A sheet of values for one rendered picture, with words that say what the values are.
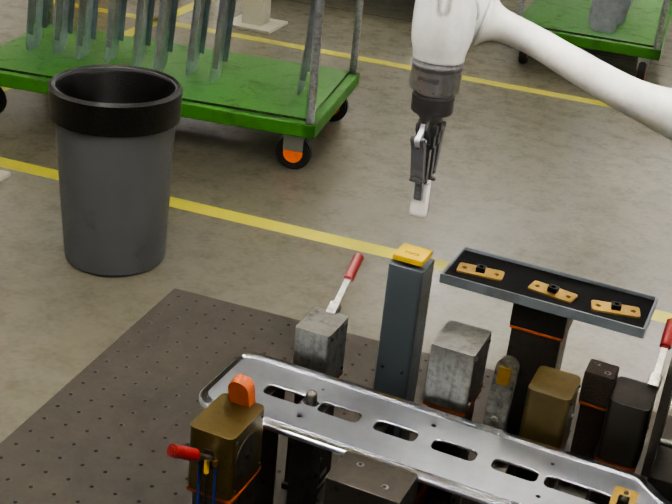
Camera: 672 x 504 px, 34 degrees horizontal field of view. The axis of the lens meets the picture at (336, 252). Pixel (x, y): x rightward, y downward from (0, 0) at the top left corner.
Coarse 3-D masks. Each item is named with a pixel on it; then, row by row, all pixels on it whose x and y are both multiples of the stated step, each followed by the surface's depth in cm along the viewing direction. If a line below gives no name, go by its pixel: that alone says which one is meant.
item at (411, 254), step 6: (402, 246) 209; (408, 246) 209; (414, 246) 209; (396, 252) 206; (402, 252) 207; (408, 252) 207; (414, 252) 207; (420, 252) 207; (426, 252) 208; (432, 252) 208; (396, 258) 206; (402, 258) 205; (408, 258) 205; (414, 258) 205; (420, 258) 205; (426, 258) 206; (414, 264) 205; (420, 264) 204
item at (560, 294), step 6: (534, 282) 200; (540, 282) 200; (528, 288) 198; (534, 288) 197; (540, 288) 198; (546, 288) 198; (552, 288) 196; (558, 288) 197; (546, 294) 196; (552, 294) 196; (558, 294) 196; (564, 294) 196; (570, 294) 196; (576, 294) 197; (564, 300) 194; (570, 300) 194
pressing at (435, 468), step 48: (288, 384) 192; (336, 384) 193; (288, 432) 180; (336, 432) 180; (432, 432) 183; (480, 432) 184; (432, 480) 172; (480, 480) 172; (576, 480) 174; (624, 480) 176
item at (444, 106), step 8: (416, 96) 192; (424, 96) 191; (416, 104) 192; (424, 104) 191; (432, 104) 191; (440, 104) 191; (448, 104) 192; (416, 112) 193; (424, 112) 192; (432, 112) 191; (440, 112) 192; (448, 112) 193; (424, 120) 192; (432, 120) 193; (440, 120) 198; (432, 128) 194; (424, 136) 194
